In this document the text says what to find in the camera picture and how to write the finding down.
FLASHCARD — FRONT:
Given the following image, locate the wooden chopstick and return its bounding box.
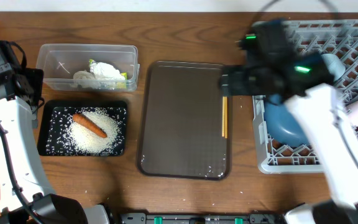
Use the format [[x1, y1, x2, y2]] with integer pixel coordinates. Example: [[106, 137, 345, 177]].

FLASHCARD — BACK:
[[223, 96, 228, 139], [222, 96, 227, 139]]

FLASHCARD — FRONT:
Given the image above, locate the dark blue plate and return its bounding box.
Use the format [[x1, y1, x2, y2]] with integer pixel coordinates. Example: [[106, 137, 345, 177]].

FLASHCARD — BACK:
[[264, 95, 309, 147]]

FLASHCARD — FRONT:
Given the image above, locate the orange carrot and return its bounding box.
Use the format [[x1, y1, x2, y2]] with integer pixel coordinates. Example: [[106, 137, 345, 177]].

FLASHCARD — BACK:
[[73, 114, 107, 138]]

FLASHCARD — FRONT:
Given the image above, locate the white tissue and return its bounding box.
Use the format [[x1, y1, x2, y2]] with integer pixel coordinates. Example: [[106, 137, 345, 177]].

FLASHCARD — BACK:
[[89, 59, 126, 80]]

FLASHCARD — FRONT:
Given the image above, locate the yellow snack wrapper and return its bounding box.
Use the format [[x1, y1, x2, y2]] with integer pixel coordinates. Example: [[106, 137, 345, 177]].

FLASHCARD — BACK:
[[89, 59, 127, 88]]

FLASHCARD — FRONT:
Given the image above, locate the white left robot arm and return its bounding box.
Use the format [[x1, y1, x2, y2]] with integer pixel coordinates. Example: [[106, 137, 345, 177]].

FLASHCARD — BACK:
[[0, 63, 111, 223]]

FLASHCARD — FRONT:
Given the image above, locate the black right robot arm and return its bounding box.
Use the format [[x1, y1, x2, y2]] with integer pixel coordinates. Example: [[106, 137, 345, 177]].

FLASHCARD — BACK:
[[219, 54, 358, 223]]

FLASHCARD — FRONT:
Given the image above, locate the pile of white rice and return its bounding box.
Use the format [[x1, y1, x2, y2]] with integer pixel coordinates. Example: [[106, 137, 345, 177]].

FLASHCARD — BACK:
[[47, 107, 127, 156]]

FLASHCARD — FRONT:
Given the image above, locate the dark brown serving tray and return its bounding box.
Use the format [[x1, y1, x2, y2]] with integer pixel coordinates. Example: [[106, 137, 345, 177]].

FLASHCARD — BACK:
[[137, 61, 231, 180]]

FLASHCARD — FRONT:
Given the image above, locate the clear plastic bin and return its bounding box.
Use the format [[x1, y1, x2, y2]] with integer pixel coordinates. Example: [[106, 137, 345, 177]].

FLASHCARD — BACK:
[[36, 44, 140, 91]]

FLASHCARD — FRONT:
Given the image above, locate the black waste tray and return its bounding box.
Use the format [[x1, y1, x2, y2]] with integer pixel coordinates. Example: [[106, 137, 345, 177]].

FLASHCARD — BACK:
[[36, 99, 129, 157]]

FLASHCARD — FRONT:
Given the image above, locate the grey dishwasher rack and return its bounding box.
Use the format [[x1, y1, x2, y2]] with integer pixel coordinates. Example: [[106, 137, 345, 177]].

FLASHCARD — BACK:
[[252, 19, 358, 174]]

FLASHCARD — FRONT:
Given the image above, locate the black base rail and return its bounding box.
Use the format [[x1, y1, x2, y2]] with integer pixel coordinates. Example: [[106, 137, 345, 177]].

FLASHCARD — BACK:
[[118, 213, 286, 224]]

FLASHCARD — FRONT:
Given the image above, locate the light blue bowl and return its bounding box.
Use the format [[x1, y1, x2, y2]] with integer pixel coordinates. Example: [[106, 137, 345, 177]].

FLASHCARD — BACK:
[[322, 54, 346, 81]]

